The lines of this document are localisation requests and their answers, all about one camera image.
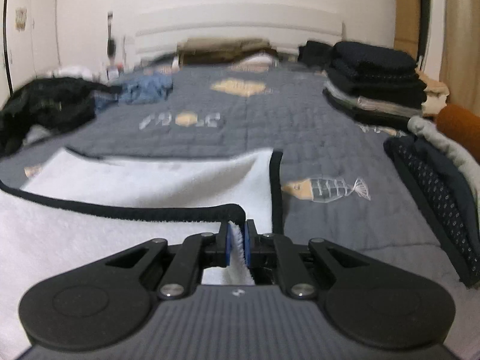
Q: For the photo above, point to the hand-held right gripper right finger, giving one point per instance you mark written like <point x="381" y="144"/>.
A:
<point x="247" y="243"/>

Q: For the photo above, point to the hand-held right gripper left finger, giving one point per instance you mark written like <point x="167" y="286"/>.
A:
<point x="225" y="243"/>

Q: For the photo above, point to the white blanket with black trim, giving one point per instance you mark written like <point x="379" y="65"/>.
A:
<point x="112" y="240"/>

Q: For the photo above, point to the folded khaki clothes stack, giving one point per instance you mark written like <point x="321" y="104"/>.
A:
<point x="225" y="50"/>

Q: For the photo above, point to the small black clothes heap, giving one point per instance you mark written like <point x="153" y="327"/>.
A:
<point x="315" y="52"/>

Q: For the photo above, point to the stack of dark folded clothes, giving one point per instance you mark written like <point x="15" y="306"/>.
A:
<point x="375" y="75"/>

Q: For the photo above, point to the beige folded clothes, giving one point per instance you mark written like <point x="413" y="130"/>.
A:
<point x="435" y="97"/>

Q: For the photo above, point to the grey quilted bedspread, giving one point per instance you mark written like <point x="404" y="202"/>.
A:
<point x="300" y="138"/>

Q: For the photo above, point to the blue denim shirt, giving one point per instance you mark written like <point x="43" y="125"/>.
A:
<point x="146" y="86"/>

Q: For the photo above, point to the white pillow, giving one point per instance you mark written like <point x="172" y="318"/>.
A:
<point x="260" y="60"/>

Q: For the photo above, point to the navy dotted folded garment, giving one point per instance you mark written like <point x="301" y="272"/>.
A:
<point x="431" y="195"/>

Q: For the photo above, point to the small orange white box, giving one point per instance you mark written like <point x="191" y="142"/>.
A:
<point x="114" y="72"/>

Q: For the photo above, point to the light grey folded garment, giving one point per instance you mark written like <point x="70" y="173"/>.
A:
<point x="446" y="146"/>

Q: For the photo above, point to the white headboard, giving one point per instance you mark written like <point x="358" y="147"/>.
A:
<point x="240" y="22"/>

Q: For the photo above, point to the black garment heap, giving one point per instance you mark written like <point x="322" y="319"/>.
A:
<point x="48" y="101"/>

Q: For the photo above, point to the orange cushion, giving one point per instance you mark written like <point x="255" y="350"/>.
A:
<point x="461" y="122"/>

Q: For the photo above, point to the white wardrobe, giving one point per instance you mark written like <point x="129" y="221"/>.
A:
<point x="33" y="52"/>

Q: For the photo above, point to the brown wooden cabinet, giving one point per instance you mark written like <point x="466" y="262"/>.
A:
<point x="407" y="7"/>

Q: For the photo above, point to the beige curtain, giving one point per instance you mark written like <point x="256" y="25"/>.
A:
<point x="461" y="45"/>

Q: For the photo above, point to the mouse sticker with pink bow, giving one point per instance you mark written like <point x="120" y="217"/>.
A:
<point x="21" y="18"/>

